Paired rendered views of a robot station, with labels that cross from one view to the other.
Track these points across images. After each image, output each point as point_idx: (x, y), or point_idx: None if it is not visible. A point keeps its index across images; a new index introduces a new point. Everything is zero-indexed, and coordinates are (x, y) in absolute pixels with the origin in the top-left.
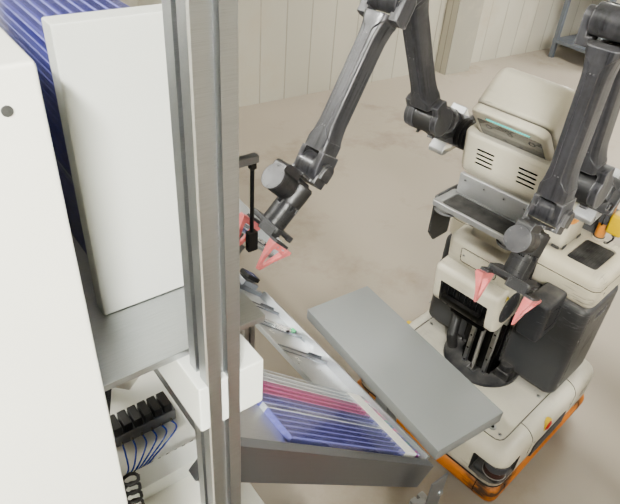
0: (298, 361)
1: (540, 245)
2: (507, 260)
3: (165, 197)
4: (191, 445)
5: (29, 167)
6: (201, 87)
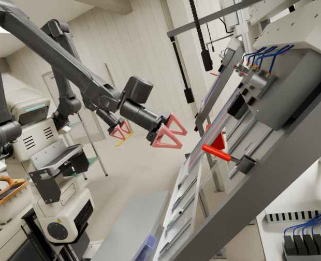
0: (194, 175)
1: None
2: (111, 119)
3: None
4: (277, 211)
5: None
6: None
